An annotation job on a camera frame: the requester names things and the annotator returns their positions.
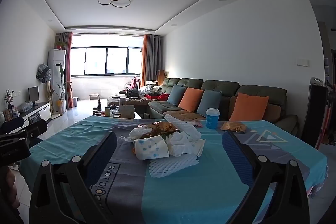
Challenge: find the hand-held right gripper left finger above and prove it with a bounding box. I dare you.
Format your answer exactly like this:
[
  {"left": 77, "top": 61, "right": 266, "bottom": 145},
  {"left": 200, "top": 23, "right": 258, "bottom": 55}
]
[{"left": 28, "top": 131, "right": 118, "bottom": 224}]

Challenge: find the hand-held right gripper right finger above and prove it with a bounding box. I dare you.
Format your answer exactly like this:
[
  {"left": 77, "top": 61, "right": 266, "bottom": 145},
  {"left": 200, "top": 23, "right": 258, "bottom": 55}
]
[{"left": 222, "top": 130, "right": 311, "bottom": 224}]

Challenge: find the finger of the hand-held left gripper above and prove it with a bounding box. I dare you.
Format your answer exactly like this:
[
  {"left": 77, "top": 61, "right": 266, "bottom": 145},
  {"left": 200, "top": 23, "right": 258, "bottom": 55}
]
[{"left": 19, "top": 120, "right": 48, "bottom": 147}]

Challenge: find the dotted white paper cup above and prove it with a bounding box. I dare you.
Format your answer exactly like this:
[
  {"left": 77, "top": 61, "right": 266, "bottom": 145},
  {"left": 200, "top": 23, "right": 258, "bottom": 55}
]
[{"left": 133, "top": 135, "right": 170, "bottom": 160}]

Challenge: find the golden snack bag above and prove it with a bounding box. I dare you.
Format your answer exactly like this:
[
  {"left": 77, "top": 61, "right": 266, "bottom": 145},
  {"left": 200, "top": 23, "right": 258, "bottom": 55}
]
[{"left": 141, "top": 121, "right": 181, "bottom": 139}]

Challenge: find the person's left hand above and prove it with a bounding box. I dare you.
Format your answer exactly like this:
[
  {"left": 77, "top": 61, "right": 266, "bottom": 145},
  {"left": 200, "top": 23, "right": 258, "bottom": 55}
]
[{"left": 0, "top": 168, "right": 20, "bottom": 214}]

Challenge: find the white TV cabinet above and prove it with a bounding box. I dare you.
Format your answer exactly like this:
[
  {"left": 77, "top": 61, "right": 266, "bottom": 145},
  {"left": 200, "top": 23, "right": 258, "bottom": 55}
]
[{"left": 0, "top": 102, "right": 52, "bottom": 135}]

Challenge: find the gold snack wrapper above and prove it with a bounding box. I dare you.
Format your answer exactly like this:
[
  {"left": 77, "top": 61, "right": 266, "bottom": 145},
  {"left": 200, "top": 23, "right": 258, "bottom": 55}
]
[{"left": 220, "top": 121, "right": 246, "bottom": 134}]

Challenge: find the black monitor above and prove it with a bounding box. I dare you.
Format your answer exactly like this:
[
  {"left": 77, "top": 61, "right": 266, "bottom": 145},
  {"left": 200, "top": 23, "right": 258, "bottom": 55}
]
[{"left": 28, "top": 86, "right": 40, "bottom": 106}]

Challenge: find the tall potted plant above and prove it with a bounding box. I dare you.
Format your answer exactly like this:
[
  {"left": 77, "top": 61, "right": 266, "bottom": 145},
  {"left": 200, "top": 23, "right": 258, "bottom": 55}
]
[{"left": 51, "top": 62, "right": 72, "bottom": 116}]

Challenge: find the flower vase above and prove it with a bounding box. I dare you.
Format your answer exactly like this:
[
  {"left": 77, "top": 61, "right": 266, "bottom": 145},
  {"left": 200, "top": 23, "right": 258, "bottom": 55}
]
[{"left": 4, "top": 89, "right": 15, "bottom": 110}]

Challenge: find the blue cup white lid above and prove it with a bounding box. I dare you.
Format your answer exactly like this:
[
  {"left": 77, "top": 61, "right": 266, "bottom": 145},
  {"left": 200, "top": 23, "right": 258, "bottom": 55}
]
[{"left": 205, "top": 108, "right": 221, "bottom": 129}]

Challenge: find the white crumpled tissue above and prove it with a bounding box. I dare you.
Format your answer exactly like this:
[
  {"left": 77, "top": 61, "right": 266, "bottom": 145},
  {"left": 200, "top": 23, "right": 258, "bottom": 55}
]
[
  {"left": 121, "top": 125, "right": 155, "bottom": 142},
  {"left": 165, "top": 132, "right": 196, "bottom": 157}
]

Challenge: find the orange pillow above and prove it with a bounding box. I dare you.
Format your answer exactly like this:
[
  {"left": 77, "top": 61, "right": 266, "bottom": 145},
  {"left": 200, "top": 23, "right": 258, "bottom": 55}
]
[
  {"left": 178, "top": 87, "right": 205, "bottom": 113},
  {"left": 229, "top": 93, "right": 270, "bottom": 122}
]

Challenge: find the group of jars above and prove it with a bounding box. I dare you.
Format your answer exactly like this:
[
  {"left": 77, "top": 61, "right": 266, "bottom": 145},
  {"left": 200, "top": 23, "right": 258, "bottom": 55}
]
[{"left": 92, "top": 99, "right": 124, "bottom": 119}]

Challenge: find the brown paper bag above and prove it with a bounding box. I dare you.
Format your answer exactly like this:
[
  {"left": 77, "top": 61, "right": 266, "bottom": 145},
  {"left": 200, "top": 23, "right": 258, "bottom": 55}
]
[{"left": 120, "top": 105, "right": 136, "bottom": 119}]

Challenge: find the covered standing fan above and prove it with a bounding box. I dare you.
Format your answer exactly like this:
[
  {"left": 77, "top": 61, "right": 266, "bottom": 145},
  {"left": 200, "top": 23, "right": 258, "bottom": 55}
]
[{"left": 36, "top": 63, "right": 52, "bottom": 115}]

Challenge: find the blue pillow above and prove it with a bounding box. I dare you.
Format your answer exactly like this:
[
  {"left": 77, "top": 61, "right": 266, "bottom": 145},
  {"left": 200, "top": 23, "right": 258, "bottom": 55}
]
[
  {"left": 197, "top": 89, "right": 222, "bottom": 117},
  {"left": 167, "top": 84, "right": 187, "bottom": 106}
]

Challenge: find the glass coffee table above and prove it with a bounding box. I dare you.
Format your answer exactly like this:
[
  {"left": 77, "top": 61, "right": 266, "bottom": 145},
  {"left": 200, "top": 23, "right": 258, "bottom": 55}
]
[{"left": 106, "top": 95, "right": 150, "bottom": 119}]

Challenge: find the blue printed tablecloth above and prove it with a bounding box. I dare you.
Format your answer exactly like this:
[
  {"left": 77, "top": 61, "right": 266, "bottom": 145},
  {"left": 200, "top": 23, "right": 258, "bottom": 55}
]
[{"left": 20, "top": 115, "right": 328, "bottom": 224}]

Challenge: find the green sofa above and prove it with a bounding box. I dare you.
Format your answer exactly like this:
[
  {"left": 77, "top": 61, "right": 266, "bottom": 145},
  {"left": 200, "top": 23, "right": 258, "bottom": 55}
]
[{"left": 147, "top": 77, "right": 300, "bottom": 136}]

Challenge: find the white standing air conditioner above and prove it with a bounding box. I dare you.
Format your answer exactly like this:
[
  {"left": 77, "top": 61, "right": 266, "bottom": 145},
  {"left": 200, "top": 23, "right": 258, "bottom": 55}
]
[{"left": 54, "top": 49, "right": 66, "bottom": 116}]

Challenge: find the pile of clothes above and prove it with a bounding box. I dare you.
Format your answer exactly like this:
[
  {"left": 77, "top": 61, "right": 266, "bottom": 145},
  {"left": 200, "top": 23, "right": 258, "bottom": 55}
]
[{"left": 125, "top": 77, "right": 171, "bottom": 102}]

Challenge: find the black tower fan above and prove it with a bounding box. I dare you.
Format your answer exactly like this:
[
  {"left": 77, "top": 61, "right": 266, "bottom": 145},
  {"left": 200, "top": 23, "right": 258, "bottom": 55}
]
[{"left": 301, "top": 77, "right": 327, "bottom": 147}]

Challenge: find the large window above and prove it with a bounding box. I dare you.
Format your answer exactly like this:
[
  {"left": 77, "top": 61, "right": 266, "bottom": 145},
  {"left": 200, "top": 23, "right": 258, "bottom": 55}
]
[{"left": 70, "top": 46, "right": 142, "bottom": 76}]

